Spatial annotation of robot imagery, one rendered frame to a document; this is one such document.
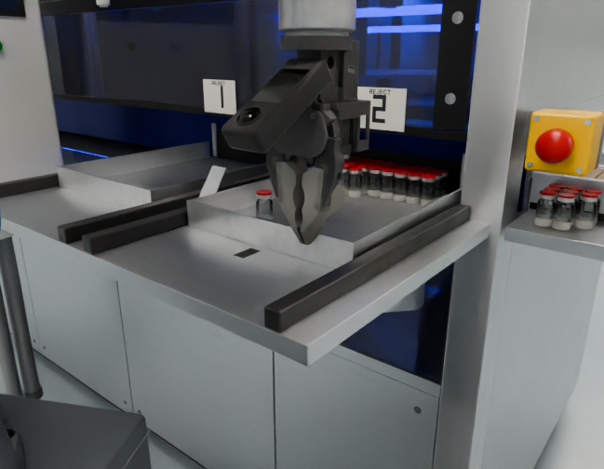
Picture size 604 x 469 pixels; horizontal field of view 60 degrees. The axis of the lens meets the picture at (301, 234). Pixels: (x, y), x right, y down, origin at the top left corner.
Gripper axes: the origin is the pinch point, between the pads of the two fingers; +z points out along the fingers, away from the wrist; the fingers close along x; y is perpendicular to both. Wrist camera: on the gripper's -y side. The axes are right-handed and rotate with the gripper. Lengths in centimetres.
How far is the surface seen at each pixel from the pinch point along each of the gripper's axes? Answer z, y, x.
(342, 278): 1.6, -4.0, -8.1
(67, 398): 91, 26, 120
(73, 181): 1.8, 1.1, 48.9
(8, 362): 58, 4, 100
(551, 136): -9.6, 23.5, -17.8
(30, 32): -23, 19, 93
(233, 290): 3.5, -9.4, 1.0
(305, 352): 4.2, -12.9, -10.8
